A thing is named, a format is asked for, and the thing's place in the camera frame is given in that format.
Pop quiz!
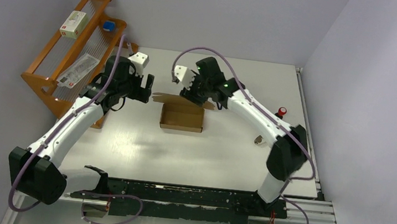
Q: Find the clear plastic bag package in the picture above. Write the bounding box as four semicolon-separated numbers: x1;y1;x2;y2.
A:
57;53;99;88

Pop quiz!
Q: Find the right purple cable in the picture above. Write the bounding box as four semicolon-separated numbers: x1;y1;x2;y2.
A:
155;44;328;224

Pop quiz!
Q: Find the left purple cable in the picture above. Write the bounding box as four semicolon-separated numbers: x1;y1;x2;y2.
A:
7;24;133;223

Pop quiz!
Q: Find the white green carton box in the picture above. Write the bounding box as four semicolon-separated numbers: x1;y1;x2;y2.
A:
59;11;89;39

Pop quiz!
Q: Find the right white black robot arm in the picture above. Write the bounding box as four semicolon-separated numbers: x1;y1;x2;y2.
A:
172;56;307;216

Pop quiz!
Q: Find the brown cardboard box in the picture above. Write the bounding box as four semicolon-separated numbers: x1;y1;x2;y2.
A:
152;92;216;133

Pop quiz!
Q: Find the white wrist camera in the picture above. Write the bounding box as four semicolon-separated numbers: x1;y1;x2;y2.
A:
172;65;197;91
128;52;149;77

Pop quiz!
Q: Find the small grey clip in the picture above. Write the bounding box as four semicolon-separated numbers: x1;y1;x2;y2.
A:
254;135;266;147

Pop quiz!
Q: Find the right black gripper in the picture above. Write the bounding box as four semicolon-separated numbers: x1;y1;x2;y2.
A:
179;69;213;107

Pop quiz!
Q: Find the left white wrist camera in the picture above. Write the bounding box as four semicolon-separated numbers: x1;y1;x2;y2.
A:
128;52;149;77

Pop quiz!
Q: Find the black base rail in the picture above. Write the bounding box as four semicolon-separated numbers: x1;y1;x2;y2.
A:
71;178;287;224

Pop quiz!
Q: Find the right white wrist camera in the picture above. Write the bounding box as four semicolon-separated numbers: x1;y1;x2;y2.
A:
172;65;197;91

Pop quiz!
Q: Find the orange wooden rack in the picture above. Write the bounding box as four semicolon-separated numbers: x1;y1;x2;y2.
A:
21;0;127;119

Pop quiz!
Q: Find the blue round object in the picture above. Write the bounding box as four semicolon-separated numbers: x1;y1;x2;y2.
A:
103;20;116;32

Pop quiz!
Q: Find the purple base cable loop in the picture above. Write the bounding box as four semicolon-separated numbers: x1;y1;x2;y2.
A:
79;190;145;224

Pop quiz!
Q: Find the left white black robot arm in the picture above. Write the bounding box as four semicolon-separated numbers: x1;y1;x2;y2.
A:
9;53;154;205

